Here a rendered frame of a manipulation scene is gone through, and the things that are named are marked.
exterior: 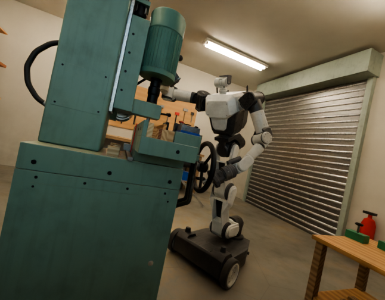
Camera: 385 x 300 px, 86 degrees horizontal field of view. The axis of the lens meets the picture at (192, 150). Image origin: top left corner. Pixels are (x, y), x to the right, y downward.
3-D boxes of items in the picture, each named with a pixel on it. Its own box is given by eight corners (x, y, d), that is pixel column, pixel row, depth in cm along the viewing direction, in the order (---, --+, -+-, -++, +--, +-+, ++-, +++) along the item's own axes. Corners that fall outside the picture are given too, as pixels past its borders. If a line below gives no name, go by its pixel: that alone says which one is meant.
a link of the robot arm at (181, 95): (167, 86, 174) (193, 91, 172) (164, 101, 174) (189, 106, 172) (164, 81, 162) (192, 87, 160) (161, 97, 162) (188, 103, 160)
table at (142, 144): (218, 168, 78) (221, 152, 78) (137, 153, 68) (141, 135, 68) (177, 154, 135) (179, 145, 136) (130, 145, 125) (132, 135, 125)
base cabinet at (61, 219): (146, 357, 86) (180, 190, 86) (-33, 383, 66) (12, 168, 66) (137, 284, 128) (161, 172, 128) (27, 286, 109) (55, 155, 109)
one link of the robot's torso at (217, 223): (216, 227, 191) (219, 178, 182) (235, 236, 178) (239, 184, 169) (205, 234, 179) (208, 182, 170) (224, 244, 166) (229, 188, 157)
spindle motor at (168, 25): (177, 80, 96) (191, 15, 96) (140, 68, 90) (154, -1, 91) (169, 88, 113) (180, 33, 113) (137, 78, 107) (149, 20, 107)
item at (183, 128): (199, 136, 101) (201, 125, 101) (178, 131, 97) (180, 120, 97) (191, 136, 113) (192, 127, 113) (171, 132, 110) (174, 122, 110)
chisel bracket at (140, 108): (158, 122, 100) (162, 105, 100) (129, 115, 95) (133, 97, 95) (156, 123, 107) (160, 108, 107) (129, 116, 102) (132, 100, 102)
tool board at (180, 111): (191, 143, 464) (199, 104, 465) (95, 121, 388) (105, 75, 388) (190, 143, 468) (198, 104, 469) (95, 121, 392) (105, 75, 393)
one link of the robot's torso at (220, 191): (219, 192, 183) (223, 141, 175) (236, 198, 172) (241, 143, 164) (209, 197, 172) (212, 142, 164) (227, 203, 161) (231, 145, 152)
